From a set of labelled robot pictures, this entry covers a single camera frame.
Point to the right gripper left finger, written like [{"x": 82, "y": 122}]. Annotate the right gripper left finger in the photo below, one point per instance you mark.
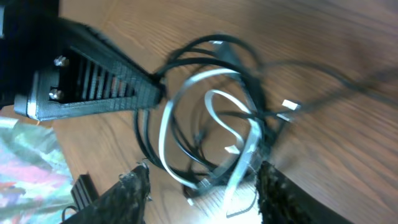
[{"x": 123, "y": 203}]

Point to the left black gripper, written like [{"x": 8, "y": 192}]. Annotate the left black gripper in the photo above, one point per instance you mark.
[{"x": 55, "y": 68}]

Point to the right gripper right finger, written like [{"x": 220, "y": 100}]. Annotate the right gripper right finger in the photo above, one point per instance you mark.
[{"x": 282, "y": 201}]

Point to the colourful cloth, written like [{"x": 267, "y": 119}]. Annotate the colourful cloth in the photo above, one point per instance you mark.
[{"x": 35, "y": 178}]

